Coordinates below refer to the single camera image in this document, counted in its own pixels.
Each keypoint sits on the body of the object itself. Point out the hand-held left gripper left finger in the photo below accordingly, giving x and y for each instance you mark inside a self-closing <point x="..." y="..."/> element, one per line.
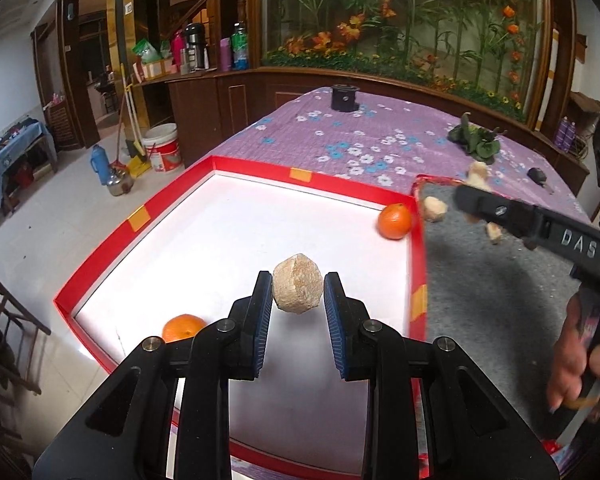
<point x="263" y="330"/>

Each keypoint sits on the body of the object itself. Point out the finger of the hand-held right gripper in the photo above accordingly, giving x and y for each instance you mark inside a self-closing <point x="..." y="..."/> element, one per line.
<point x="495" y="209"/>

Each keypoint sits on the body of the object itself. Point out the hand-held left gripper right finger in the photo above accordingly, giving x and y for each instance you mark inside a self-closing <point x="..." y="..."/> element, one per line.
<point x="332" y="322"/>

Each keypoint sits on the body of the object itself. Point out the beige peeled root chunk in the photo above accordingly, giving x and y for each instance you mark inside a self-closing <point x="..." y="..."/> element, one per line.
<point x="479" y="174"/>
<point x="435" y="208"/>
<point x="495" y="233"/>
<point x="297" y="282"/>

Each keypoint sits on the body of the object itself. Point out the red box grey lining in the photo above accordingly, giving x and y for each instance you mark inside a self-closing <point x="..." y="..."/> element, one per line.
<point x="480" y="310"/>

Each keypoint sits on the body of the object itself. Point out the red box white inside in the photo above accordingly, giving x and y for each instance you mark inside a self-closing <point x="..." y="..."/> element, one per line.
<point x="205" y="240"/>

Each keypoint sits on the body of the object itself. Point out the person's right hand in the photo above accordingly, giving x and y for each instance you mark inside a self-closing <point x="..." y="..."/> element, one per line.
<point x="570" y="360"/>

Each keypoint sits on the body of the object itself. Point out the black car key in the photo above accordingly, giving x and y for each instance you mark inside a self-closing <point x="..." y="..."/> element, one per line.
<point x="536" y="176"/>

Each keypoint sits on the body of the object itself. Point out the green plush toy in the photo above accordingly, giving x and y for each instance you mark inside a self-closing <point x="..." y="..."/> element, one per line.
<point x="475" y="141"/>

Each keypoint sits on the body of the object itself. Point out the orange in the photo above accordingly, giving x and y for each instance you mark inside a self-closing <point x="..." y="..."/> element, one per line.
<point x="395" y="221"/>
<point x="180" y="329"/>

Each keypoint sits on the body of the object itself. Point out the small purple bottle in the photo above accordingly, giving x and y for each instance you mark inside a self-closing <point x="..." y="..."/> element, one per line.
<point x="570" y="136"/>
<point x="560" y="134"/>

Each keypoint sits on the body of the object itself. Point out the purple floral tablecloth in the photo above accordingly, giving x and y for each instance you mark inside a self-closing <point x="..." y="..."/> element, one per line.
<point x="330" y="130"/>

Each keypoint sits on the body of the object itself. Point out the black cylinder holder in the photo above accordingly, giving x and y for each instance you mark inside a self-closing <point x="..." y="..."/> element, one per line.
<point x="345" y="99"/>

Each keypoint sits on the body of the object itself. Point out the metal kettle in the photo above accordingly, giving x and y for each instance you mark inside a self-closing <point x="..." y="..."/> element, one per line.
<point x="119" y="183"/>

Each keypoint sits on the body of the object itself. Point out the yellow dustpan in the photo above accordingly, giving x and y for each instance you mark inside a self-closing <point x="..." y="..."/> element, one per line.
<point x="137" y="166"/>

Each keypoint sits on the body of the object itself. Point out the white plastic bucket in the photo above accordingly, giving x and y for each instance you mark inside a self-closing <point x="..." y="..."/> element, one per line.
<point x="162" y="149"/>

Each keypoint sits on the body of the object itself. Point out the blue thermos flask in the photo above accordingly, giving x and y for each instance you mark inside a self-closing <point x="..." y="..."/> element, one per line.
<point x="98" y="164"/>

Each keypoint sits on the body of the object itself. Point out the wooden chair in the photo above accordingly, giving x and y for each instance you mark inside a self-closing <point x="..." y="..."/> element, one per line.
<point x="10" y="320"/>

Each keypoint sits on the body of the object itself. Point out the green plastic bottle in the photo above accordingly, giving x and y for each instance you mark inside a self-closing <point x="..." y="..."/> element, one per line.
<point x="239" y="47"/>

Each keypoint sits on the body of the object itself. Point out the black thermos jug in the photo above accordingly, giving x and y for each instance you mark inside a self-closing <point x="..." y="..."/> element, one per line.
<point x="195" y="47"/>

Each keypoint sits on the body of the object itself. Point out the pink bottle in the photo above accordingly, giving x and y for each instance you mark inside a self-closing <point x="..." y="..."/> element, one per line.
<point x="178" y="47"/>

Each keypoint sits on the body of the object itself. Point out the green plastic bag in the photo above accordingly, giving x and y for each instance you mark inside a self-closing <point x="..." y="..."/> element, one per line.
<point x="146" y="52"/>

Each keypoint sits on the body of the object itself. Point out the table with blue cloth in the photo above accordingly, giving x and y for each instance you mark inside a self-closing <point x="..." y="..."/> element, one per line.
<point x="17" y="147"/>

